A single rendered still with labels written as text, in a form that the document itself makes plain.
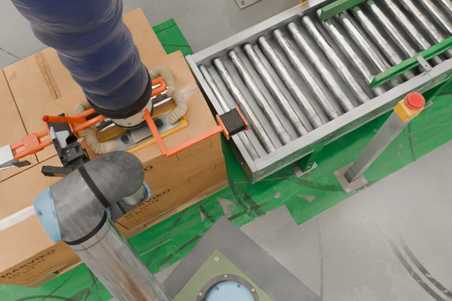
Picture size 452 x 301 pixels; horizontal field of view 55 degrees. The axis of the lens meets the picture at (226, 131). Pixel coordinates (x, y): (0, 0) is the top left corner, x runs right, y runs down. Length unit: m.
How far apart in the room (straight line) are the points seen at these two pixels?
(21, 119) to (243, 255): 1.31
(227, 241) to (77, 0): 1.10
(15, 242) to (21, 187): 0.25
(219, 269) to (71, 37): 0.96
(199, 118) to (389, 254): 1.42
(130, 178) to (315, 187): 1.70
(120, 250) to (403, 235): 1.87
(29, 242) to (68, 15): 1.35
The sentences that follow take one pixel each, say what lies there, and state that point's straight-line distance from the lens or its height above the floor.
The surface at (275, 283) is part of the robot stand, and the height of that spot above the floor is 0.75.
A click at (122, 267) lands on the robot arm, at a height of 1.40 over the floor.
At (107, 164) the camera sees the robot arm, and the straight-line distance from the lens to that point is 1.03.
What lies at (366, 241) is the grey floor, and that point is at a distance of 2.61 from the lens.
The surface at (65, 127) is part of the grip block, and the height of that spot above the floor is 1.10.
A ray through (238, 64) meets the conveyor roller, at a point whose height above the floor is 0.55.
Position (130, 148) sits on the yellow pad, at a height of 0.97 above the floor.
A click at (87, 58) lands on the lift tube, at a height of 1.52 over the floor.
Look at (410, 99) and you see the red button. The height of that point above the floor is 1.04.
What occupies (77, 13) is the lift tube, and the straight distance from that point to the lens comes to 1.04.
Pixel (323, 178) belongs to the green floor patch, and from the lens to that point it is 2.63.
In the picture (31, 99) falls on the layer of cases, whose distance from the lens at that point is 2.42.
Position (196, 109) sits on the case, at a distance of 1.71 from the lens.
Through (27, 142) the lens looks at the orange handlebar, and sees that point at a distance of 1.67.
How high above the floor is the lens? 2.49
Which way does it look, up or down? 68 degrees down
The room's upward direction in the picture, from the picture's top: 5 degrees counter-clockwise
